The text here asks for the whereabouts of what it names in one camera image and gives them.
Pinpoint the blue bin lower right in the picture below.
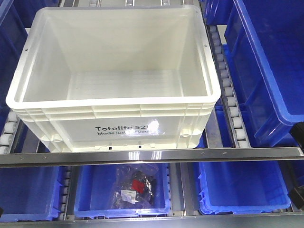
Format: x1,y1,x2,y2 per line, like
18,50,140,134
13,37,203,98
193,161,291,215

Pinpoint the clear bag of parts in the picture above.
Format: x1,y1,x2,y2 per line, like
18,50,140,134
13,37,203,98
109,164,159,209

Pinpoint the blue bin lower middle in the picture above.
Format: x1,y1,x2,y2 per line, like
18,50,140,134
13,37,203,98
74,163,171,219

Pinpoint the blue bin upper right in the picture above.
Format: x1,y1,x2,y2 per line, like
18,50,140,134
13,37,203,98
225,0,304,147

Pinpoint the blue bin lower left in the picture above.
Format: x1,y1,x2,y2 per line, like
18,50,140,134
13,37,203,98
0,166,67,222

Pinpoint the white roller track right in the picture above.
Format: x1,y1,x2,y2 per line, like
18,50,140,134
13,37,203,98
206,25,251,149

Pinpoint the white roller track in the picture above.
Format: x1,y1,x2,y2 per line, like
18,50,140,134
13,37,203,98
0,111,20,155
206,25,251,149

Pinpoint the white Totelife plastic crate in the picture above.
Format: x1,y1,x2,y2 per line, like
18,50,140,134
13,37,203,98
6,5,221,152

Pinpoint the white roller track left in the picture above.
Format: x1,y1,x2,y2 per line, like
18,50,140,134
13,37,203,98
0,111,20,155

